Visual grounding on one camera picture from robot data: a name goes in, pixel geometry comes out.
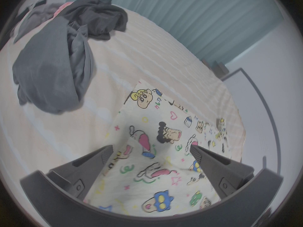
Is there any grey bedside table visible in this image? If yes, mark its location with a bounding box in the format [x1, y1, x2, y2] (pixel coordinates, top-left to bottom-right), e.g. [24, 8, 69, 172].
[201, 58, 229, 80]

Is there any white printed pyjama top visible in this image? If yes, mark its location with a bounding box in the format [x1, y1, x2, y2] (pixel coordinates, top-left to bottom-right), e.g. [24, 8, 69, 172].
[83, 79, 231, 218]

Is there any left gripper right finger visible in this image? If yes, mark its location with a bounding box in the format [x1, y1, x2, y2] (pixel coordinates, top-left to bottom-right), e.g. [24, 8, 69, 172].
[190, 145, 255, 201]

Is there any blue-green curtain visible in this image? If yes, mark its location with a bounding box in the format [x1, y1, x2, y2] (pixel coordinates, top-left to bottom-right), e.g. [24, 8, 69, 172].
[66, 0, 287, 64]

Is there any black garment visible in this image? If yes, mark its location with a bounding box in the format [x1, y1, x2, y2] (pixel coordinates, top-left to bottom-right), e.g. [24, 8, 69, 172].
[60, 0, 128, 41]

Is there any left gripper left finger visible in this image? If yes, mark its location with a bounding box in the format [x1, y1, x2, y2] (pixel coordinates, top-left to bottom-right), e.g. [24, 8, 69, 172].
[47, 145, 113, 201]

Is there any bed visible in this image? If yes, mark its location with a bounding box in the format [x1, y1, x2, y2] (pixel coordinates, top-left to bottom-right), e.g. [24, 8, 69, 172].
[0, 0, 282, 222]

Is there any dark grey garment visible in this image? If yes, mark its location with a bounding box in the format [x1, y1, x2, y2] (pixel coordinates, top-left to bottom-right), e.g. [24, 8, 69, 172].
[12, 16, 96, 114]

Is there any pink garment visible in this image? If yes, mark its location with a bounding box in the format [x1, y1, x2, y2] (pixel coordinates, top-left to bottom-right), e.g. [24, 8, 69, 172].
[53, 2, 74, 17]

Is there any grey and white garment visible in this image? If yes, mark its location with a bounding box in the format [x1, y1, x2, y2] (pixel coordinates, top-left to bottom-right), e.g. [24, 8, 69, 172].
[13, 4, 61, 44]

